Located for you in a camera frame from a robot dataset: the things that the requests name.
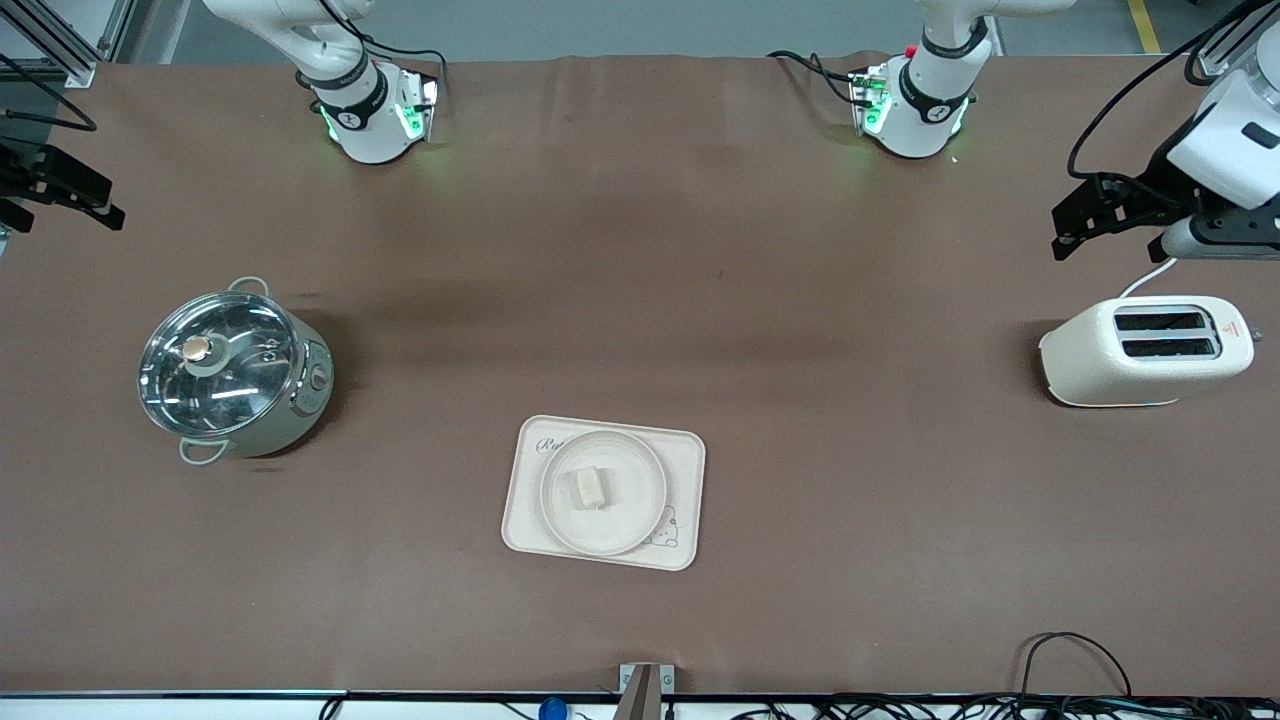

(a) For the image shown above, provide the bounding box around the cream round plate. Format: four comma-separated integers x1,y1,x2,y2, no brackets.
539,430,669,557

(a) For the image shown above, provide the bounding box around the cream two-slot toaster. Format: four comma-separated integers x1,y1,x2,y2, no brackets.
1039,295,1257,408

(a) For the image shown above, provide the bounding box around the glass pot lid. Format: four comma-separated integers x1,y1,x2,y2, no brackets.
138,291,301,438

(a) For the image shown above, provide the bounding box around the steel pot with glass lid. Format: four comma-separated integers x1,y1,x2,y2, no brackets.
138,277,335,467

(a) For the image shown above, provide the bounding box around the cream rabbit print tray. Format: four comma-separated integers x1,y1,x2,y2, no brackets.
501,415,707,573

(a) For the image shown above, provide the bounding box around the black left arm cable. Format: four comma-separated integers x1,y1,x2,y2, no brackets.
1066,0,1280,183

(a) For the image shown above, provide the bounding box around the white toaster cable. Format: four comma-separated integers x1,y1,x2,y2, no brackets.
1118,257,1179,299

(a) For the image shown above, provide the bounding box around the aluminium frame profile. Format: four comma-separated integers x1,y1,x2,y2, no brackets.
0,0,137,89

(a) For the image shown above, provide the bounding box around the black base cable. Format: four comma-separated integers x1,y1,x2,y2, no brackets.
318,0,449,101
767,50,863,107

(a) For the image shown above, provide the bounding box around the black looped cable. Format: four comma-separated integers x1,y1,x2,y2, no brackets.
1015,631,1134,701

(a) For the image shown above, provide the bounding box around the black cable bundle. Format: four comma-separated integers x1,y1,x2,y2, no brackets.
730,694,1280,720

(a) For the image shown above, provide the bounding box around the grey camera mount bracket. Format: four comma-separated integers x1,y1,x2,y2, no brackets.
618,663,676,720

